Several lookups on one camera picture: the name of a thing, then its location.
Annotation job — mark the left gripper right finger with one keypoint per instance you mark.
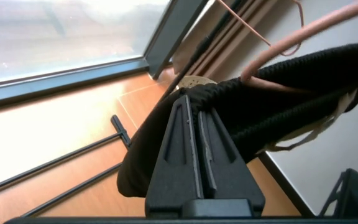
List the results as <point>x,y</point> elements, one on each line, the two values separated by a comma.
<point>235,183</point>

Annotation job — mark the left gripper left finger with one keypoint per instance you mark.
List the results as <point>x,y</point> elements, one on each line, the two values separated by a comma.
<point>172,174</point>

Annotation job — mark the black shorts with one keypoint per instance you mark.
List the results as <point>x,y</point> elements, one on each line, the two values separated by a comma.
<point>259,105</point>

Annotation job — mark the black clothes rack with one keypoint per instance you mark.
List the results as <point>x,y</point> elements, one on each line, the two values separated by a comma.
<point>120,130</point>

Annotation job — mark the white laundry basket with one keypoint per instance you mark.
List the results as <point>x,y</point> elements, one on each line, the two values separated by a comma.
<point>194,81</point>

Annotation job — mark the brown curtain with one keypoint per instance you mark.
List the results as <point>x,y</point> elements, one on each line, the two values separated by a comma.
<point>259,18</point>

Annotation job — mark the window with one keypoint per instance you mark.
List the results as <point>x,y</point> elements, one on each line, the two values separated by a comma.
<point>57,37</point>

